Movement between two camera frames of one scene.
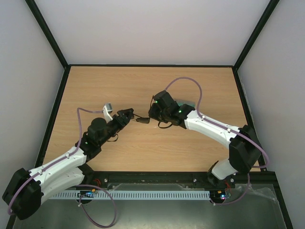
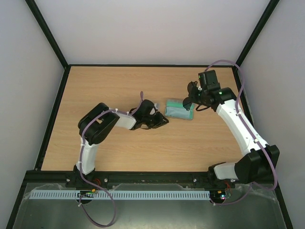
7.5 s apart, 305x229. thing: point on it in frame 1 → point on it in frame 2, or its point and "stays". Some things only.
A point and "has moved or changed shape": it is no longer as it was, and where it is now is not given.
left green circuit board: x=93 y=191 stays
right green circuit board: x=220 y=193 stays
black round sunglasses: x=145 y=120 has moved or changed shape
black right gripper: x=154 y=112 → x=194 y=94
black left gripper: x=126 y=120 → x=160 y=121
